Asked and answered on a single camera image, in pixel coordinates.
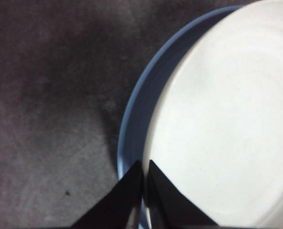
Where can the blue round plate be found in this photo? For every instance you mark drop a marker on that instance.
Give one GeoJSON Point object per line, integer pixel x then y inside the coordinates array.
{"type": "Point", "coordinates": [141, 105]}

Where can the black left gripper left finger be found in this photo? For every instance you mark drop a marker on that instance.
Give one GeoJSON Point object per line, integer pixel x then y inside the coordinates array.
{"type": "Point", "coordinates": [117, 202]}

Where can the white round plate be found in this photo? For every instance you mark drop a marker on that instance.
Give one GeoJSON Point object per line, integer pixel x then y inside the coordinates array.
{"type": "Point", "coordinates": [222, 119]}

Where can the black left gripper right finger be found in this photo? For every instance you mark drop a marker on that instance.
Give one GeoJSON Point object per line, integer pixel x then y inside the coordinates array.
{"type": "Point", "coordinates": [170, 205]}

